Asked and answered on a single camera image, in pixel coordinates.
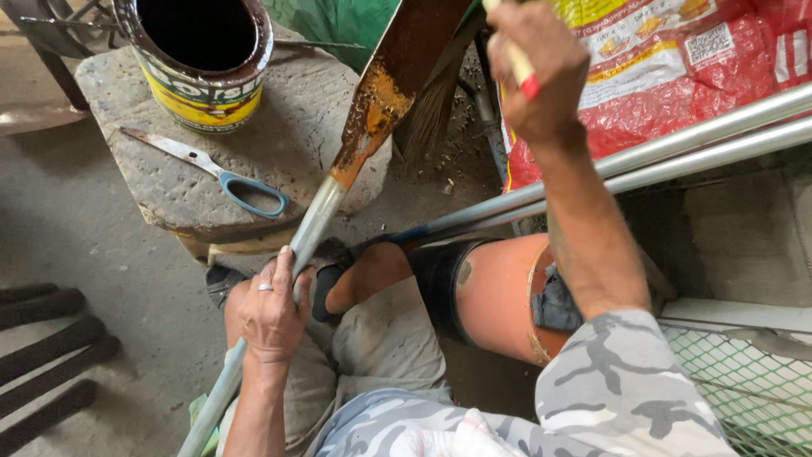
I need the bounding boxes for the person's left hand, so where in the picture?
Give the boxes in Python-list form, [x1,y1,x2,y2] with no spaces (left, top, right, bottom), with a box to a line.
[224,246,316,364]

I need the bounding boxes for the person's right hand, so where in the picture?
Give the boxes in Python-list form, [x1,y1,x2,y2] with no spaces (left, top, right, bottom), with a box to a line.
[485,0,591,151]

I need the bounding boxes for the wooden paintbrush red-tipped handle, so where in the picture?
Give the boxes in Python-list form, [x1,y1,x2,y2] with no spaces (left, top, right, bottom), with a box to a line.
[482,0,542,102]

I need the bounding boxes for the grey metal pipe rusty end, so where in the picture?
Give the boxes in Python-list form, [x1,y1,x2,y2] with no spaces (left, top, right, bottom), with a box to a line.
[178,0,474,457]

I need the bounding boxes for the straw broom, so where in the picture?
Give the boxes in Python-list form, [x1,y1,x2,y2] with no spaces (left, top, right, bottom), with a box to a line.
[401,9,488,167]

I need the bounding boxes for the red printed plastic sack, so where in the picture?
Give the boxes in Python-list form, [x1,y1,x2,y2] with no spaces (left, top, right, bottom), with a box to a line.
[500,0,812,193]

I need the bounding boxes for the long grey metal pipe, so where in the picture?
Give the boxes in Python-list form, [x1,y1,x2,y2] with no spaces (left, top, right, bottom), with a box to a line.
[438,116,812,237]
[355,83,812,250]

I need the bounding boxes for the green tarp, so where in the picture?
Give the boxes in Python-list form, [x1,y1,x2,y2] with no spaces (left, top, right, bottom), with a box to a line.
[262,0,402,74]

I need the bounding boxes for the thin metal rod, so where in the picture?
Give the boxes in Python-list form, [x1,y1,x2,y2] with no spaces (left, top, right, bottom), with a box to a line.
[273,39,369,51]

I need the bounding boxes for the grey cloth rag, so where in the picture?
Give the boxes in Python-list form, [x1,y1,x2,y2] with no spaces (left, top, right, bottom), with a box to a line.
[531,263,586,333]

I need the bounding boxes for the grey concrete block stool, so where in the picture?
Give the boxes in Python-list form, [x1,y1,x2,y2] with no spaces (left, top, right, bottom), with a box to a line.
[75,24,393,264]

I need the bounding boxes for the black sandal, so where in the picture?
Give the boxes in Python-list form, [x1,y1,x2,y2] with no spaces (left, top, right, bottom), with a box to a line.
[205,237,357,323]

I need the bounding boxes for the yellow label paint can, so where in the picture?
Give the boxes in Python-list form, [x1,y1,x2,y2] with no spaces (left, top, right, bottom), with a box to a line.
[113,0,275,135]

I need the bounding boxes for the beige shorts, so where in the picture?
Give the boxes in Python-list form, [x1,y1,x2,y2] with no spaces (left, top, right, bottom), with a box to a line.
[216,276,453,457]

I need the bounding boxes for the grey camouflage shirt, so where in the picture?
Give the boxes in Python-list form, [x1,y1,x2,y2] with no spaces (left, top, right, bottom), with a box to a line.
[314,309,740,457]

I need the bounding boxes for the dark slatted rack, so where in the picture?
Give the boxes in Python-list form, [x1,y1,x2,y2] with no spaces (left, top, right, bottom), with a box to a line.
[0,283,122,457]

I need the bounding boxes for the blue-handled scissors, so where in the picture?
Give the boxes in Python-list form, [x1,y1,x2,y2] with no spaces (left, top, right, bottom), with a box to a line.
[115,124,291,221]

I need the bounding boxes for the green wire mesh panel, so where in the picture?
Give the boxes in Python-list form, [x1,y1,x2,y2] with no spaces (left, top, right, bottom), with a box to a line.
[658,320,812,457]

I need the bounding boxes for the dark metal frame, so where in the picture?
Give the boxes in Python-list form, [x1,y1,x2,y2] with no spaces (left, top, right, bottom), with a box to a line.
[0,0,123,113]

